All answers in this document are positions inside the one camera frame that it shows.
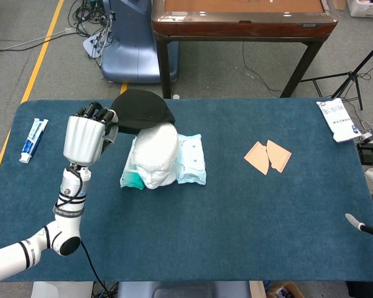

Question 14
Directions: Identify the white plastic basket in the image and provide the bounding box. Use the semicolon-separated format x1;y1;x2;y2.
346;0;373;18

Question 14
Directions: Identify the tangled black cable bundle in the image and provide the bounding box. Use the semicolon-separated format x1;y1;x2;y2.
68;0;116;60

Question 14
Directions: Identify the tan paper piece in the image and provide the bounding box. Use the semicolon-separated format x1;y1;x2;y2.
266;140;292;173
244;141;270;176

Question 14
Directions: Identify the white foam mannequin head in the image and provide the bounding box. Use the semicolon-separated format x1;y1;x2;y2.
133;122;180;189

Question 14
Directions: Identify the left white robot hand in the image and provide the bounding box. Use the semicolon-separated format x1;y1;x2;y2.
63;101;121;166

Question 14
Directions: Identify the black baseball cap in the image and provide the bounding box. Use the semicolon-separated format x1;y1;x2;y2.
110;89;177;135

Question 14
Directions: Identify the brown mahjong table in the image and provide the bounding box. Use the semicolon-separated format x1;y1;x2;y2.
151;0;339;99

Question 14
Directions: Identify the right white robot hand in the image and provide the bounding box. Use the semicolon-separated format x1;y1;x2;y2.
344;167;373;240

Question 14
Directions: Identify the white printed plastic packet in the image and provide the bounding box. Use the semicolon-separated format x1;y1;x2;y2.
316;97;362;143

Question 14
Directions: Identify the blue white toothpaste tube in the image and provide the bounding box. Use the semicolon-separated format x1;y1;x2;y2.
18;117;49;164

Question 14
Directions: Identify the thin black floor cable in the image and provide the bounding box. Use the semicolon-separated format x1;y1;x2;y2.
242;42;282;93

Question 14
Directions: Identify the brown cardboard box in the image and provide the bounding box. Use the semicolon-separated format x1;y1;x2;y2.
265;281;305;298

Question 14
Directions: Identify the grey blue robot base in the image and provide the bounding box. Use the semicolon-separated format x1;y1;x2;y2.
116;281;252;298

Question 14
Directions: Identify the blue carpet table mat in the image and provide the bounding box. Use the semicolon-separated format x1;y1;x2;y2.
0;98;373;282

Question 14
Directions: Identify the light blue wet wipes pack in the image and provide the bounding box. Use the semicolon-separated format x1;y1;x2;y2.
175;133;206;186

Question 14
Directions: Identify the blue grey machine base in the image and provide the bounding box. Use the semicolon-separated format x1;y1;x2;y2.
99;0;180;84

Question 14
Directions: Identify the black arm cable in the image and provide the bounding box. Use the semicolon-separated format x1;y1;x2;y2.
80;240;113;291

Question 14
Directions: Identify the green wet wipes pack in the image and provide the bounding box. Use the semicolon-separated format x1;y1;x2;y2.
120;138;145;189

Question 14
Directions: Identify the white floor cable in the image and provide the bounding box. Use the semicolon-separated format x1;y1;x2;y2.
0;27;77;56

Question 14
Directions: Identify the black tripod stand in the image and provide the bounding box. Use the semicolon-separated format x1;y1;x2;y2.
300;36;373;111

